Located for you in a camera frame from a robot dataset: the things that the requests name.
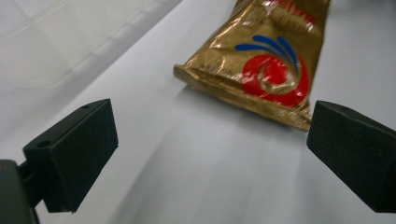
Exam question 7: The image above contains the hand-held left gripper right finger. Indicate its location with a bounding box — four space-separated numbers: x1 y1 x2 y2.
305 100 396 214

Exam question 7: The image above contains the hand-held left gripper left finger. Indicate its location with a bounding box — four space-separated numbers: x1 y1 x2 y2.
21 98 120 214

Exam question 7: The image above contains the gold foil snack bag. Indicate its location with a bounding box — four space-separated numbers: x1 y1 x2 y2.
173 0 332 133

